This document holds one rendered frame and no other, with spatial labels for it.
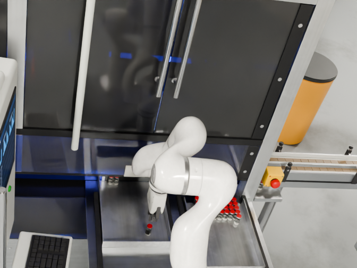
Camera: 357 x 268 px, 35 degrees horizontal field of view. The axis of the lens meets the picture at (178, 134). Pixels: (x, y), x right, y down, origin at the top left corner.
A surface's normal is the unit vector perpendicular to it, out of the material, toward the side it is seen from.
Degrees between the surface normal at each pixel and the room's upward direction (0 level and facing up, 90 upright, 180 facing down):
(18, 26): 90
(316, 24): 90
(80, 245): 90
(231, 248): 0
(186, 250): 56
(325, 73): 0
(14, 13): 90
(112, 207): 0
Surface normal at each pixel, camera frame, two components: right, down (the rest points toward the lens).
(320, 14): 0.15, 0.66
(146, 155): -0.58, -0.29
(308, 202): 0.20, -0.75
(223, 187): 0.22, 0.06
